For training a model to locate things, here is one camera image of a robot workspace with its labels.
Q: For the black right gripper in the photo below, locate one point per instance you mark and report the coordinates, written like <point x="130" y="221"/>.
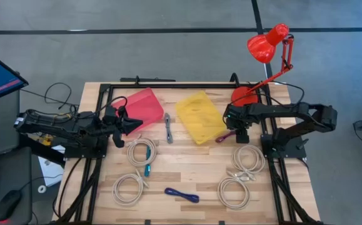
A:
<point x="238" y="117"/>

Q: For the black aluminium table frame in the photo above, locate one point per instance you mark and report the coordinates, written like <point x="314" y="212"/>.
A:
<point x="168" y="85"/>

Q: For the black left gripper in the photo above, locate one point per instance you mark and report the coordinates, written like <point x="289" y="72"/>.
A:
<point x="112" y="120"/>

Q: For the black computer mouse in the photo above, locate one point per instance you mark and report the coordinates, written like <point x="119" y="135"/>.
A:
<point x="8" y="204"/>

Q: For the black arched hook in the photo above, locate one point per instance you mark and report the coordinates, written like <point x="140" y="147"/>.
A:
<point x="231" y="79"/>

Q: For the yellow translucent plastic bin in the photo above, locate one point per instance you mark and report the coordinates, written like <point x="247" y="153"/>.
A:
<point x="199" y="117"/>

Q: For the red translucent plastic bin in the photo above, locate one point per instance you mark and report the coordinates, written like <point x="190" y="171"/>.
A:
<point x="146" y="106"/>

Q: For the black bar bracket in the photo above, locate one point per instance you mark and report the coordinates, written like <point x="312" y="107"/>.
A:
<point x="149" y="80"/>

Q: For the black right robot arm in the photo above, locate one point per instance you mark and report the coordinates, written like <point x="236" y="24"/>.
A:
<point x="277" y="111"/>

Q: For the red desk lamp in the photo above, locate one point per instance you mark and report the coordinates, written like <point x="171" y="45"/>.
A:
<point x="263" y="47"/>

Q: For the grey side desk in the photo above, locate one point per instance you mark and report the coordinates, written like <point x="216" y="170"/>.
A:
<point x="12" y="165"/>

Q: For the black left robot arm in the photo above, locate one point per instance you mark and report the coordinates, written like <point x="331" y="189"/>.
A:
<point x="58" y="125"/>

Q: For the white paper sheet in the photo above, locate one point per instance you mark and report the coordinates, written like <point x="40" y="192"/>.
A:
<point x="51" y="170"/>

